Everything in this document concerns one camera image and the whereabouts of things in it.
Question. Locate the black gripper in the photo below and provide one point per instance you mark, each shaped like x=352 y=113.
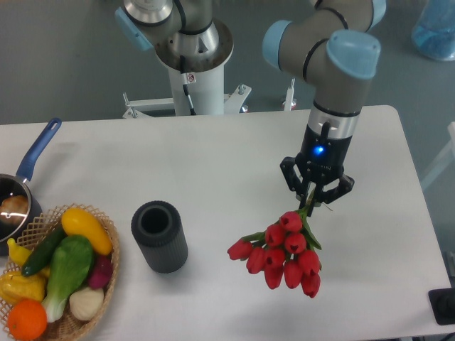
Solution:
x=319 y=161

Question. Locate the red tulip bouquet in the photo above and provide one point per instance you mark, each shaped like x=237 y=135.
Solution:
x=285 y=252

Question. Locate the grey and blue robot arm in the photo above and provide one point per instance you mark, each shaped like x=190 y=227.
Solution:
x=331 y=50

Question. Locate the dark grey ribbed vase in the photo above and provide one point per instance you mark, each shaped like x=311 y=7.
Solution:
x=157 y=229

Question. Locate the black device at table edge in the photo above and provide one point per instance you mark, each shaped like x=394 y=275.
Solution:
x=442 y=303

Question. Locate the yellow squash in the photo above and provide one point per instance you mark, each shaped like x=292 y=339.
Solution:
x=76 y=221

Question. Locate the green bok choy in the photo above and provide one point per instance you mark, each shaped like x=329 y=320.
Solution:
x=69 y=267

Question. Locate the white garlic bulb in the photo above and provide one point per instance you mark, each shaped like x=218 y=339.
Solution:
x=85 y=303

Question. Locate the woven wicker basket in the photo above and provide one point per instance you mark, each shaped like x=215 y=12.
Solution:
x=68 y=327

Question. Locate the green cucumber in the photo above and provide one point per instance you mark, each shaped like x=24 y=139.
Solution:
x=43 y=253

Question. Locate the brown bread in pan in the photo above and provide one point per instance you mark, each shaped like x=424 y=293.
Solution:
x=14 y=210

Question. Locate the yellow banana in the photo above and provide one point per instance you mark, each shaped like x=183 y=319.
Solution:
x=19 y=254

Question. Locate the orange fruit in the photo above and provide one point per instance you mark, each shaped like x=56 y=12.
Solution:
x=27 y=320

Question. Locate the yellow bell pepper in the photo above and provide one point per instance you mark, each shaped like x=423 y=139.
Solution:
x=15 y=287

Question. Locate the white frame at right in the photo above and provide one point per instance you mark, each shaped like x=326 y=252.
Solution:
x=441 y=161

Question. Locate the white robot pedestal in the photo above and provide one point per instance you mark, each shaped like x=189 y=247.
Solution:
x=196 y=71

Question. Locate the blue handled saucepan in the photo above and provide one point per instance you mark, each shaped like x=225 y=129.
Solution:
x=17 y=184

